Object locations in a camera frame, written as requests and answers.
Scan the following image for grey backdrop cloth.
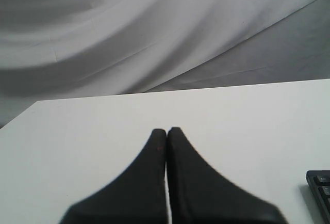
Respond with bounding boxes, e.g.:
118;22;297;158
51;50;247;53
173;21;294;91
1;0;329;125

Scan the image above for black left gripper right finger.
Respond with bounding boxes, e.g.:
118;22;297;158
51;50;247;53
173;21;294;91
167;127;287;223

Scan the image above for black Acer keyboard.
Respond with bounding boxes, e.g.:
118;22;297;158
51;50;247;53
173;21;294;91
306;170;329;224

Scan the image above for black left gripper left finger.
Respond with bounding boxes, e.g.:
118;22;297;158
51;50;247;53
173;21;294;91
61;129;167;223

